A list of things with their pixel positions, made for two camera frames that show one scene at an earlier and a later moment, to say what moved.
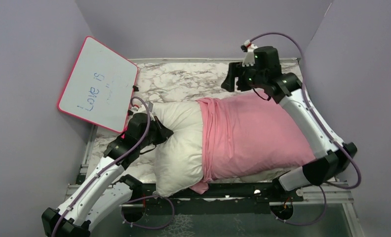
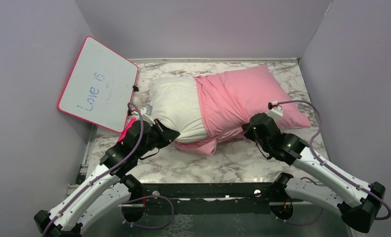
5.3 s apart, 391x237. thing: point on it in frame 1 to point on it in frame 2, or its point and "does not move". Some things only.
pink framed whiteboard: x=99 y=87 does not move
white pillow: x=178 y=158 to x=175 y=104
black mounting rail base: x=251 y=199 does not move
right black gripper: x=235 y=69 to x=248 y=131
